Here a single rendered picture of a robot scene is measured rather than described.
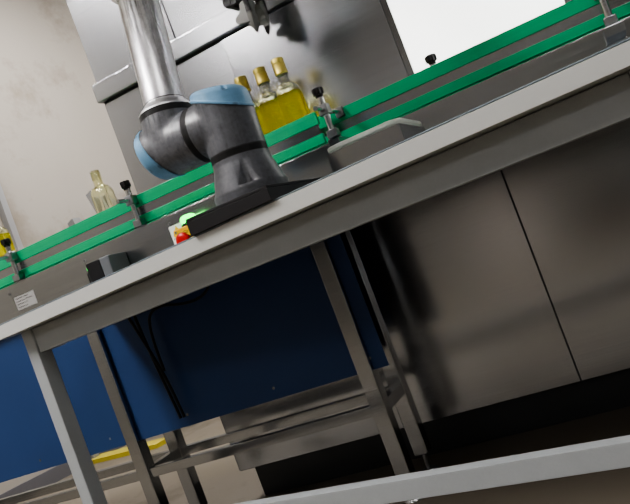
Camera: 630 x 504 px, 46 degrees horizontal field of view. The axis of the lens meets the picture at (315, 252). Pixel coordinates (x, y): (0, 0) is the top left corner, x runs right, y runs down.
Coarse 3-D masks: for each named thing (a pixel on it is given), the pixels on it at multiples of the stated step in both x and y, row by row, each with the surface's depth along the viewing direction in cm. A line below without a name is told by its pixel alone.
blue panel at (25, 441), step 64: (192, 320) 200; (256, 320) 192; (320, 320) 186; (0, 384) 228; (64, 384) 219; (128, 384) 210; (192, 384) 202; (256, 384) 195; (320, 384) 188; (0, 448) 231
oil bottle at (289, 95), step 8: (280, 88) 194; (288, 88) 193; (296, 88) 194; (280, 96) 194; (288, 96) 194; (296, 96) 193; (280, 104) 195; (288, 104) 194; (296, 104) 193; (304, 104) 196; (288, 112) 194; (296, 112) 193; (304, 112) 194; (288, 120) 194
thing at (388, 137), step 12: (384, 132) 154; (396, 132) 153; (408, 132) 157; (420, 132) 167; (360, 144) 156; (372, 144) 155; (384, 144) 154; (336, 156) 158; (348, 156) 157; (360, 156) 156; (336, 168) 158
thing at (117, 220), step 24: (312, 120) 180; (288, 144) 184; (312, 144) 181; (144, 192) 200; (168, 192) 198; (192, 192) 195; (96, 216) 207; (120, 216) 205; (144, 216) 201; (48, 240) 214; (72, 240) 212; (96, 240) 208; (0, 264) 222; (24, 264) 219; (48, 264) 215; (0, 288) 224
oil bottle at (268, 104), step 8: (264, 96) 196; (272, 96) 195; (264, 104) 196; (272, 104) 196; (264, 112) 197; (272, 112) 196; (280, 112) 195; (264, 120) 197; (272, 120) 196; (280, 120) 195; (272, 128) 196
